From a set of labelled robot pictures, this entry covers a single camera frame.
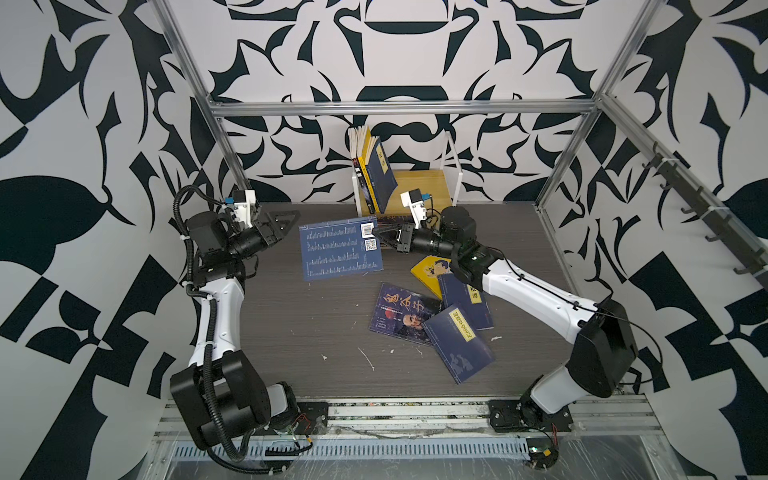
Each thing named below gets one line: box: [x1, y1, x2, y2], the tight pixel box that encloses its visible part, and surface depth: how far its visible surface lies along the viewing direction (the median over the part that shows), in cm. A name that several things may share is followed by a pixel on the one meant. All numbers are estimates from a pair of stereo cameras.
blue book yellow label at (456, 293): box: [437, 273, 494, 331], surface depth 93 cm
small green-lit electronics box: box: [526, 437, 559, 469], surface depth 73 cm
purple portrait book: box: [369, 282, 444, 344], surface depth 92 cm
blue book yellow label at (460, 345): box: [422, 304, 496, 385], surface depth 86 cm
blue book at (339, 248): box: [298, 216, 384, 282], surface depth 70 cm
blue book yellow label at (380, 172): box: [366, 136, 398, 214], surface depth 87 cm
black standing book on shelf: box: [348, 126, 375, 215], surface depth 82 cm
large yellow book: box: [357, 127, 381, 214], surface depth 82 cm
